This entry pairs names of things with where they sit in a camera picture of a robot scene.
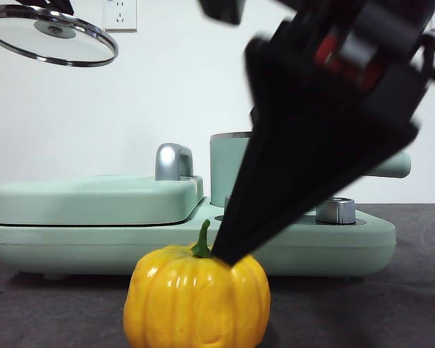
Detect glass lid with green knob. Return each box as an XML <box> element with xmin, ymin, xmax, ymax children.
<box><xmin>0</xmin><ymin>4</ymin><xmax>120</xmax><ymax>68</ymax></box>

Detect yellow toy pumpkin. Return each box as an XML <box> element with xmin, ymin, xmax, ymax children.
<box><xmin>123</xmin><ymin>219</ymin><xmax>272</xmax><ymax>348</ymax></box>

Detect green griddle cover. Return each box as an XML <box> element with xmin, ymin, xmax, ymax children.
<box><xmin>0</xmin><ymin>175</ymin><xmax>205</xmax><ymax>226</ymax></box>

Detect green breakfast machine base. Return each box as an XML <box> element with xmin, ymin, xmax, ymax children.
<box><xmin>0</xmin><ymin>197</ymin><xmax>397</xmax><ymax>281</ymax></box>

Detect green pot with handle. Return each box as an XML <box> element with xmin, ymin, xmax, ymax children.
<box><xmin>210</xmin><ymin>132</ymin><xmax>412</xmax><ymax>210</ymax></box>

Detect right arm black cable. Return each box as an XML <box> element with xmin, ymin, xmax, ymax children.
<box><xmin>418</xmin><ymin>33</ymin><xmax>435</xmax><ymax>88</ymax></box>

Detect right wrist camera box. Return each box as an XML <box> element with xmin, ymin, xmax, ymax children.
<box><xmin>198</xmin><ymin>0</ymin><xmax>246</xmax><ymax>25</ymax></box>

